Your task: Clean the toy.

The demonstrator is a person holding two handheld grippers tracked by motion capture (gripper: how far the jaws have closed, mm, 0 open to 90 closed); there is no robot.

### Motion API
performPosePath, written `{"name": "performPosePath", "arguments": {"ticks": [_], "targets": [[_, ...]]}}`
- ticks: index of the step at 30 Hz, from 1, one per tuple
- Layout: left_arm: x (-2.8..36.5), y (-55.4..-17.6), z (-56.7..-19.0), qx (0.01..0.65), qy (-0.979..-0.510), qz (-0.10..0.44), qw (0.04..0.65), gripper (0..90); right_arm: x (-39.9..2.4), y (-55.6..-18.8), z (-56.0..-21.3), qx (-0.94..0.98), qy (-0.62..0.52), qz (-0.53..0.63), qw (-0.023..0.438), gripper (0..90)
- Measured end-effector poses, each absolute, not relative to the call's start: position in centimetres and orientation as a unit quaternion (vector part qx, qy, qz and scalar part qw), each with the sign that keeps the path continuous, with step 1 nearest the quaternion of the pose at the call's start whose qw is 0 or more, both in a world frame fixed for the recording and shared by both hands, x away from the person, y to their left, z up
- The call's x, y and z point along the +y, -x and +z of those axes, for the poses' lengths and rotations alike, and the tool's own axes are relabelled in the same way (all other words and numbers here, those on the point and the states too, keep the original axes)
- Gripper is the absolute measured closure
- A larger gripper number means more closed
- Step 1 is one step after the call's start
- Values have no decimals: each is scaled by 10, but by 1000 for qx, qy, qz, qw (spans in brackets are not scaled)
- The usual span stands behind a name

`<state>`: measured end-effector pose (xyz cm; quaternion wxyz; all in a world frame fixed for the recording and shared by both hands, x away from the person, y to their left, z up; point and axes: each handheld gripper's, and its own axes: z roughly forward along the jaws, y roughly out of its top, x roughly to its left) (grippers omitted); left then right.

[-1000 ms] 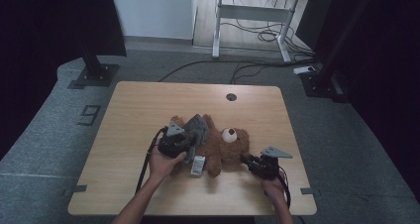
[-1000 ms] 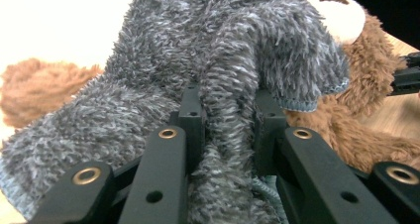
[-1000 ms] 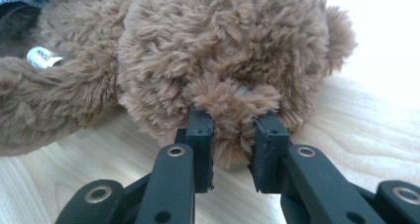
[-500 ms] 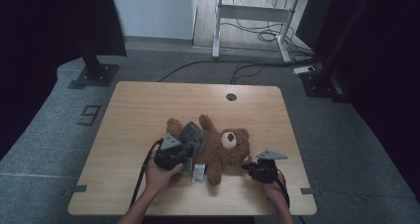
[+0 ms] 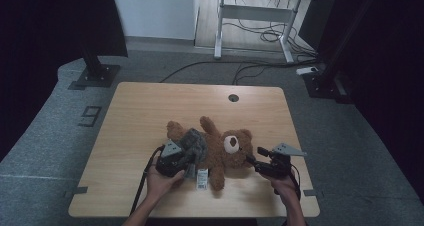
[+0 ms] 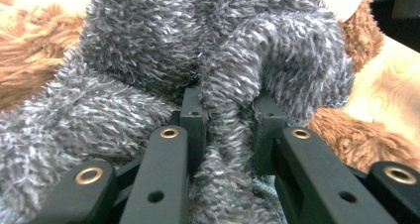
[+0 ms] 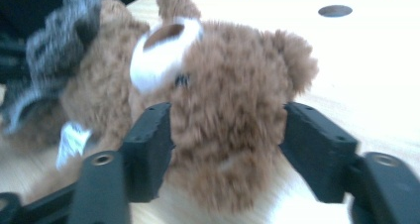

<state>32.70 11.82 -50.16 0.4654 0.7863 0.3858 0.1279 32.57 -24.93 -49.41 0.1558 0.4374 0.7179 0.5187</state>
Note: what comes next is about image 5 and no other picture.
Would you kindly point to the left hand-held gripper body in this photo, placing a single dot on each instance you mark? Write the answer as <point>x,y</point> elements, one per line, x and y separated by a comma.
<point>170,161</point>

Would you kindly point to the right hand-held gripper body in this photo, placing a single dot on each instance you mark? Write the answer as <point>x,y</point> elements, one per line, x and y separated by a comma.
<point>279,164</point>

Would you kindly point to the grey cloth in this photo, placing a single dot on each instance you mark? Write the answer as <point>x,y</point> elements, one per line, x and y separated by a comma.
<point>196,142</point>

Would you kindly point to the brown teddy bear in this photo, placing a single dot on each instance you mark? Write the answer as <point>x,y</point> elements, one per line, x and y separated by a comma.
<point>223,149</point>

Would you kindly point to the person's right hand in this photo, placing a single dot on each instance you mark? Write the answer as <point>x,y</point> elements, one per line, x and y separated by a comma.
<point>283,187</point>

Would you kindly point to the person's left hand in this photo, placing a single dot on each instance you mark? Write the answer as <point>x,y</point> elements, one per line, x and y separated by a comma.
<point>160,184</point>

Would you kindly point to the black metal stand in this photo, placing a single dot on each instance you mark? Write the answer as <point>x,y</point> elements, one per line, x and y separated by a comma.
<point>321,82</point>
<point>97,73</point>

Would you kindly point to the white power strip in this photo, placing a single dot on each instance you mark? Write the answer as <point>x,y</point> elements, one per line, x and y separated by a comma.
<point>306,70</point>

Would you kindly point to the grey tape strip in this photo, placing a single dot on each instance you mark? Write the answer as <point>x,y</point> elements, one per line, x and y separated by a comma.
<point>78,190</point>

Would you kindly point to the black curtain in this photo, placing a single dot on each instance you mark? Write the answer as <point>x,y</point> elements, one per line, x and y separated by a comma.
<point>393,69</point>
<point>50,36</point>

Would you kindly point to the white desk frame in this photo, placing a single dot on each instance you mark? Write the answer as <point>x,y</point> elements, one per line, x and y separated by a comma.
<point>255,13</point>

